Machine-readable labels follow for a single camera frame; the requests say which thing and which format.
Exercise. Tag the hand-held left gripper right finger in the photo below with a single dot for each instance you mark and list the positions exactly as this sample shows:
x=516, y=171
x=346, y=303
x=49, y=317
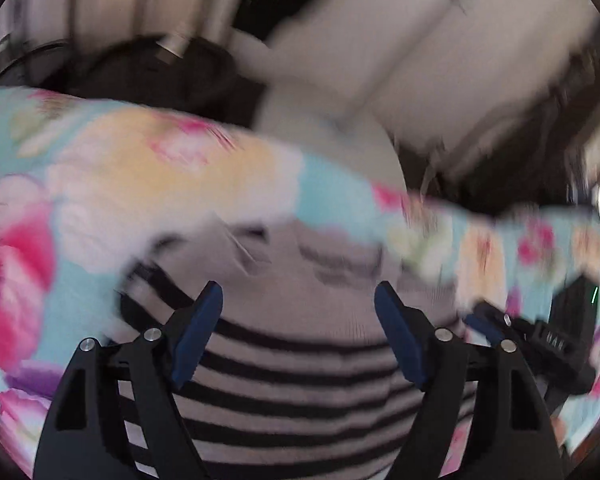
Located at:
x=400, y=340

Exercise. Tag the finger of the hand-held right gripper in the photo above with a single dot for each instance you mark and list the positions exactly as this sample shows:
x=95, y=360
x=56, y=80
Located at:
x=482, y=326

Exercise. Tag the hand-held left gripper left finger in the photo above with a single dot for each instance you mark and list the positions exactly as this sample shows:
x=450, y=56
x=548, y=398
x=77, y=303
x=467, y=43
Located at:
x=200, y=335

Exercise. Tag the black grey striped sweater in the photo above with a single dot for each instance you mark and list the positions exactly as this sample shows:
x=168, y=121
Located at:
x=290, y=410

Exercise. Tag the floral blanket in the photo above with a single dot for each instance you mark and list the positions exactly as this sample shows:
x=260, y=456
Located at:
x=105, y=185

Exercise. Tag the white standing fan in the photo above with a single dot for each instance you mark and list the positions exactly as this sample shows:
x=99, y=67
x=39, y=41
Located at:
x=325, y=125

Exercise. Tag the black metal round rack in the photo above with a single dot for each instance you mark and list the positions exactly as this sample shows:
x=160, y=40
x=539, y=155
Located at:
x=130, y=70

